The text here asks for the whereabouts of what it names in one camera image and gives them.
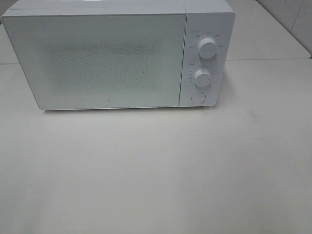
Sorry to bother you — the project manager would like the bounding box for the round white door button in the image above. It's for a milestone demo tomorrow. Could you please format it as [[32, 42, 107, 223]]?
[[191, 92, 206, 104]]

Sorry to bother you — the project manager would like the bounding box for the white timer knob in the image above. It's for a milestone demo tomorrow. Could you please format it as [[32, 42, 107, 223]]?
[[194, 69, 213, 87]]

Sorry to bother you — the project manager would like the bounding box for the white microwave door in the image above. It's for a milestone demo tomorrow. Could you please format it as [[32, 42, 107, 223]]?
[[3, 14, 186, 110]]

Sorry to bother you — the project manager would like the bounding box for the upper white power knob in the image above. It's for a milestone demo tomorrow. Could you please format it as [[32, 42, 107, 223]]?
[[197, 37, 218, 59]]

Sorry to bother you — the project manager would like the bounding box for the white microwave oven body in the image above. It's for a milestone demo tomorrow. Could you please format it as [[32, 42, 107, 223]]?
[[1, 0, 235, 109]]

